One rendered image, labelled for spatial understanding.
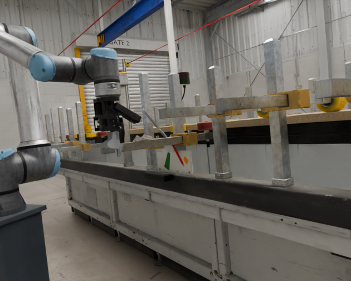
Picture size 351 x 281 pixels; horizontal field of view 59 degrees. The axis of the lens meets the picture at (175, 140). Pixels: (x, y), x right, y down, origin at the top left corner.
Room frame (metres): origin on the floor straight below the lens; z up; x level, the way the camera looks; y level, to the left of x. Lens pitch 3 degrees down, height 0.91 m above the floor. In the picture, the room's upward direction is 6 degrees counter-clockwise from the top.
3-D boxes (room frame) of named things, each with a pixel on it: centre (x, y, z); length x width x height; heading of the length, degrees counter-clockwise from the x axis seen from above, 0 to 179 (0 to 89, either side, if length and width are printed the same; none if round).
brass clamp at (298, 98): (0.89, -0.32, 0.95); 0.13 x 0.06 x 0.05; 35
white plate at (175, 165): (1.33, 0.02, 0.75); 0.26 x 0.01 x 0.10; 35
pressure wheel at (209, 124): (1.36, -0.14, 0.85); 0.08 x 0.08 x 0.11
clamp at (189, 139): (1.30, -0.03, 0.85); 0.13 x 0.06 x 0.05; 35
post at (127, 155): (1.74, 0.28, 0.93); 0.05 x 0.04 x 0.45; 35
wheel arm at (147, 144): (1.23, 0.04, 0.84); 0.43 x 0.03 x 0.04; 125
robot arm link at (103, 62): (1.11, 0.22, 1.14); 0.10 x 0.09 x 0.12; 50
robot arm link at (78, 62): (1.17, 0.32, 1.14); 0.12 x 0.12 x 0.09; 50
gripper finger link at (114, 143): (1.09, 0.21, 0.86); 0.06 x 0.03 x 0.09; 125
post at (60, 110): (2.75, 0.99, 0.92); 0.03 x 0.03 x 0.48; 35
